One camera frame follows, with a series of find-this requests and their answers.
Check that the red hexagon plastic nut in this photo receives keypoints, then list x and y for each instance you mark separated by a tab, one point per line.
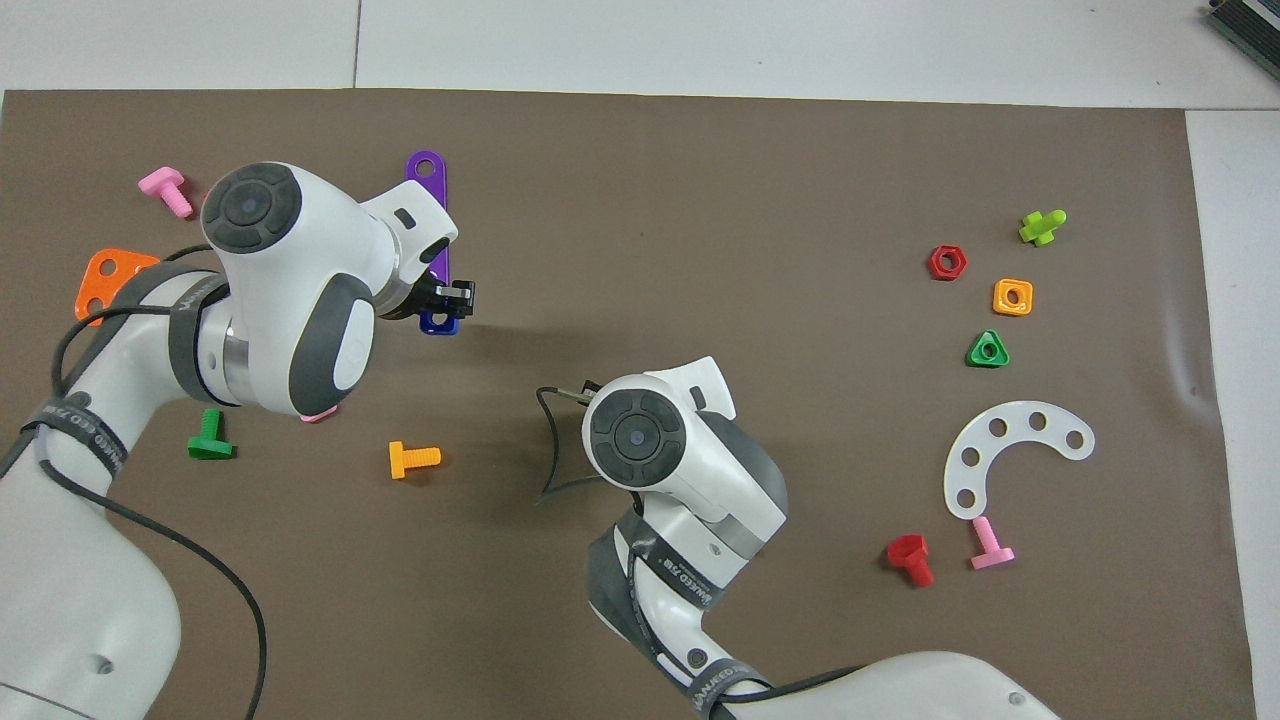
934	255

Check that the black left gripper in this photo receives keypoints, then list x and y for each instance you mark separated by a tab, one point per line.
415	302

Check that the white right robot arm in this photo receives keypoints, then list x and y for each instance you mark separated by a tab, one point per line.
660	440

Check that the lime green cross screw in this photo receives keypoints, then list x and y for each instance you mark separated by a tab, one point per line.
1040	230

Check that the orange heart-shaped plate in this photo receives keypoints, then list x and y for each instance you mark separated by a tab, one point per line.
95	275

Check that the orange square plastic nut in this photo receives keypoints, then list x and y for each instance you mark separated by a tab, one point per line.
998	305

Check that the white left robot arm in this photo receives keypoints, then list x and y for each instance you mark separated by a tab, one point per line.
280	300

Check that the black ribbed device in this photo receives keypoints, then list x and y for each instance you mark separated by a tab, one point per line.
1250	25

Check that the green triangle plastic nut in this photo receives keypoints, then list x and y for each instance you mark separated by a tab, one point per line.
975	360

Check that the white curved perforated plate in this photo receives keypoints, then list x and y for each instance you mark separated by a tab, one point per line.
1018	425

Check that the pink plastic screw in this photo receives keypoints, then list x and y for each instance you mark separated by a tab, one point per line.
160	183
985	535

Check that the green plastic screw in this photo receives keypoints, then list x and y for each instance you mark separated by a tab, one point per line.
210	445

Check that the red plastic screw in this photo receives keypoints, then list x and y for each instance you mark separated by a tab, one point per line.
905	550

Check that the orange plastic screw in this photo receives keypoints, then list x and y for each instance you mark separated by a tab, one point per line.
400	460

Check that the purple four-hole strip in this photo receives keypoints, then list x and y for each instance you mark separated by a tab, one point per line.
425	185

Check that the brown table mat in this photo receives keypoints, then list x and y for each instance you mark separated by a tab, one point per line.
700	250

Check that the blue square plastic nut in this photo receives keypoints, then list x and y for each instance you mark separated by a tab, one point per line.
438	326

